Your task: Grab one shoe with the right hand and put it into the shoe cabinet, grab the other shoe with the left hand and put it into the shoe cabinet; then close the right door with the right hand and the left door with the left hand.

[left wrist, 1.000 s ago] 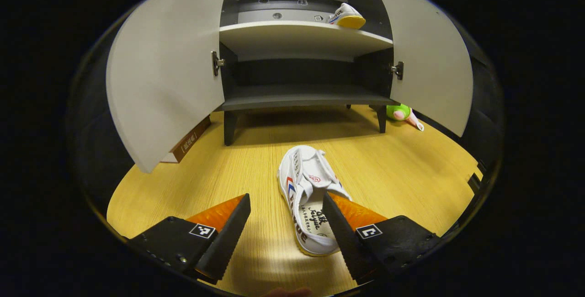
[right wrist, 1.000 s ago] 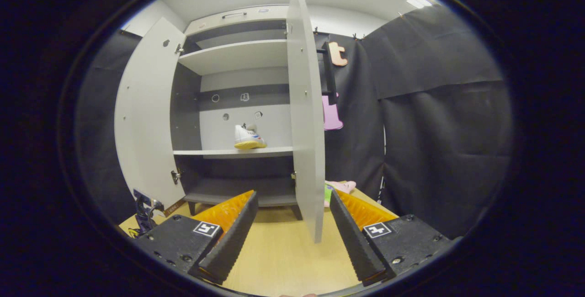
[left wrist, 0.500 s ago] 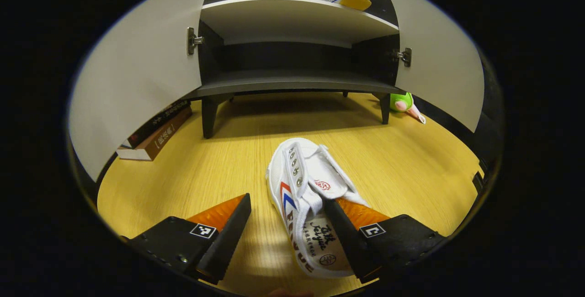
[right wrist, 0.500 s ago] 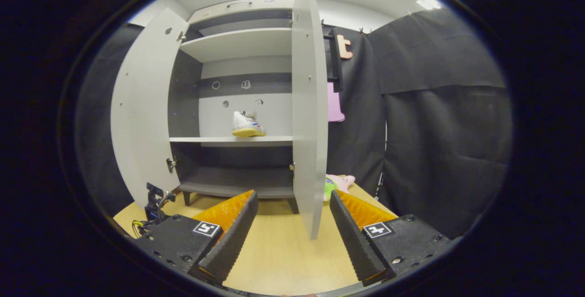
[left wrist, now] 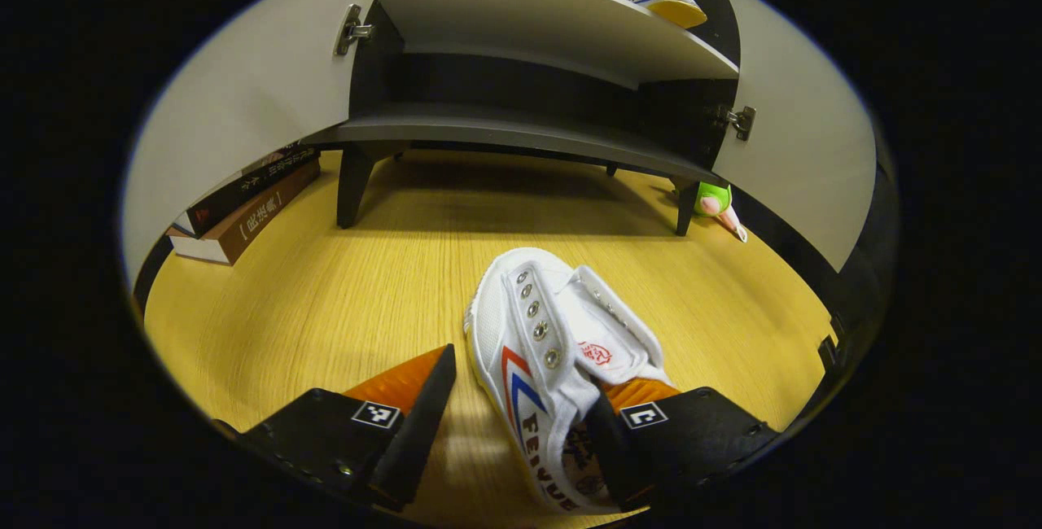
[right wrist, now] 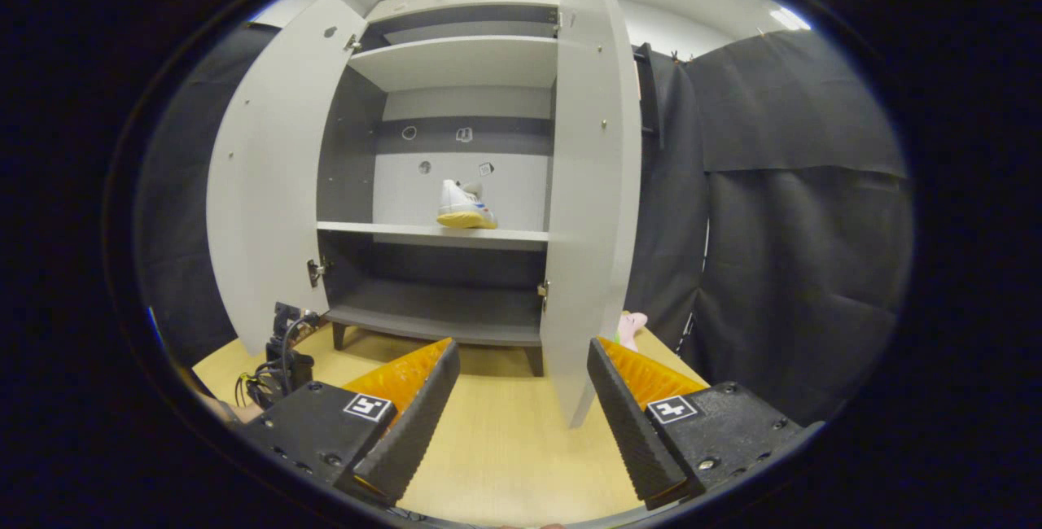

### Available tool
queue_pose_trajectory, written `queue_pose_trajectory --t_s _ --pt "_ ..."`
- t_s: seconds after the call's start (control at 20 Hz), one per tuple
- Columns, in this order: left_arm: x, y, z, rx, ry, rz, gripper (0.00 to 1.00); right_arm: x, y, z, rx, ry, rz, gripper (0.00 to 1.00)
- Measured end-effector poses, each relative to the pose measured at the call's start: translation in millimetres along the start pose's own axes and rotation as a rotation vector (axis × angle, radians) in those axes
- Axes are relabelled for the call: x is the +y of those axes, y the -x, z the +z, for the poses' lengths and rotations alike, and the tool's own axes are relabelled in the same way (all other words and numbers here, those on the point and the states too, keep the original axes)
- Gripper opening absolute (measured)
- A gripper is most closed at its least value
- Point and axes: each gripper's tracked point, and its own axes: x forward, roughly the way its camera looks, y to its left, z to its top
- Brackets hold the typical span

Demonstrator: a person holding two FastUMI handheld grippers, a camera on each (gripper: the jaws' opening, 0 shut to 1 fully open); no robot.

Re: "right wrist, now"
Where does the white shoe cabinet door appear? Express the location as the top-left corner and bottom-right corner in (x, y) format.
(540, 0), (644, 430)
(206, 0), (369, 356)

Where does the pink plush toy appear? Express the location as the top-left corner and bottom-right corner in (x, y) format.
(617, 311), (650, 352)

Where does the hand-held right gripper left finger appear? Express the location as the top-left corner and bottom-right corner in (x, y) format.
(236, 338), (462, 508)

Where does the white shoe yellow sole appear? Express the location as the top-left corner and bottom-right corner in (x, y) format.
(437, 179), (499, 230)

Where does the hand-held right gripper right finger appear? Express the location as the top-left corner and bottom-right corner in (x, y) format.
(588, 337), (825, 511)

